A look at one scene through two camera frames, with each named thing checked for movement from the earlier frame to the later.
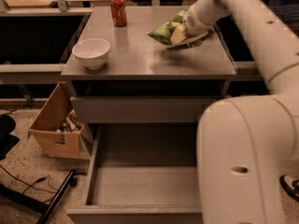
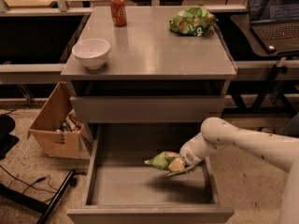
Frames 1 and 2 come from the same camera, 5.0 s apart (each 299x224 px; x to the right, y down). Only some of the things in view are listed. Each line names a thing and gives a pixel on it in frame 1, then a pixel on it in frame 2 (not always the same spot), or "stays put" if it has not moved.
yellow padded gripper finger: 178,34 -> 177,165
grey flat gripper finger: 190,42 -> 186,170
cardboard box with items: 56,125 stays put
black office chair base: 7,141 stays put
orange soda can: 119,10 stays put
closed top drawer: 140,109 stays put
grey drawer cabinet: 141,111 stays put
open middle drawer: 142,174 stays put
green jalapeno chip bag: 163,31 -> 163,160
